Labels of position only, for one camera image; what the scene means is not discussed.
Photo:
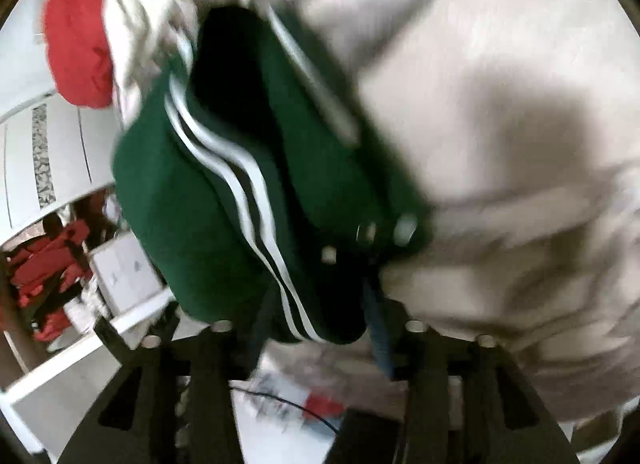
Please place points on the red cloth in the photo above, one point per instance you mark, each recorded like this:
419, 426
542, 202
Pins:
75, 44

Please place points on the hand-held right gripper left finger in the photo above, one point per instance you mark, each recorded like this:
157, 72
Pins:
257, 334

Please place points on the floral bed sheet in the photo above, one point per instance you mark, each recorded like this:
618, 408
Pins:
150, 19

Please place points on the white wardrobe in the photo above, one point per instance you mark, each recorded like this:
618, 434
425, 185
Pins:
65, 154

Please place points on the white bed rail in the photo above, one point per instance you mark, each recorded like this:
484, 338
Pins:
65, 369

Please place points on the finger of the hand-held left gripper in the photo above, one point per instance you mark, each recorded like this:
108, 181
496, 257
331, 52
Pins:
370, 239

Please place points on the black box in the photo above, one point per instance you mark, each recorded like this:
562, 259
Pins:
367, 436

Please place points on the white box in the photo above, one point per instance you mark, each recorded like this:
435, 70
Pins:
125, 269

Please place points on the green and cream striped jacket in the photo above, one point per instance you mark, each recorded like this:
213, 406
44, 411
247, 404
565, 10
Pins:
450, 119

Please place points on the red hanging clothes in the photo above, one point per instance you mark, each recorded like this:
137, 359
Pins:
45, 269

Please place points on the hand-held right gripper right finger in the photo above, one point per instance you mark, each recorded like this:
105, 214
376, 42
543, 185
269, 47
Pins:
381, 344

